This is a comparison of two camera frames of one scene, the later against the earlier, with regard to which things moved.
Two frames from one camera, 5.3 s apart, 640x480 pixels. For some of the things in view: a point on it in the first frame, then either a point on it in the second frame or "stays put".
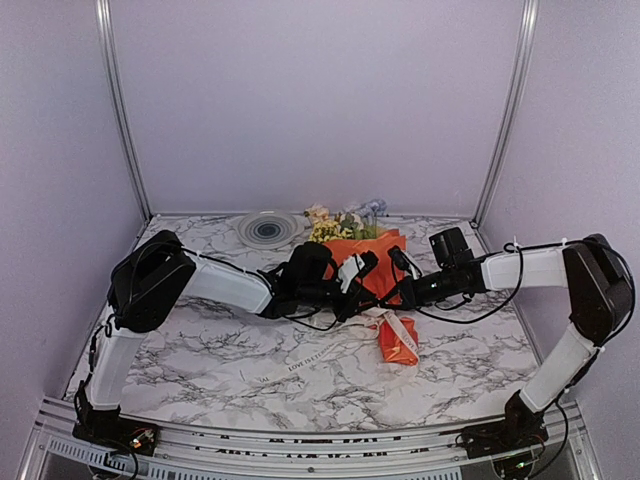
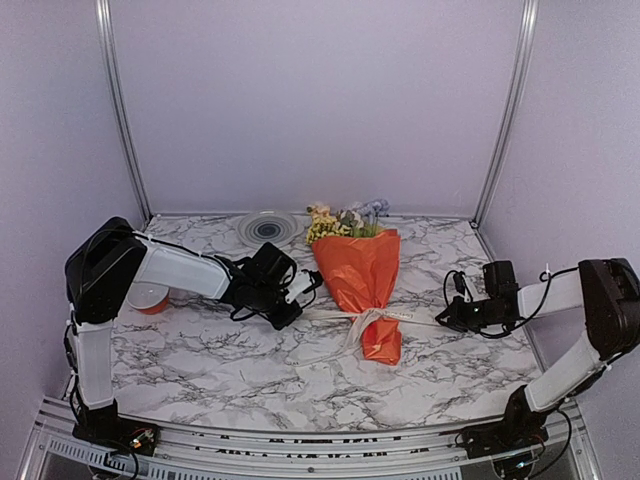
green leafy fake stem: x=366 y=231 stays put
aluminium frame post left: x=104 y=13 stays put
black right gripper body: x=443 y=289 → x=473 y=319
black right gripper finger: x=384 y=301 → x=443 y=314
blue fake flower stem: x=377 y=206 stays put
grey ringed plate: x=269 y=229 stays put
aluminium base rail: x=55 y=452 stays put
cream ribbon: x=373 y=317 → x=360 y=319
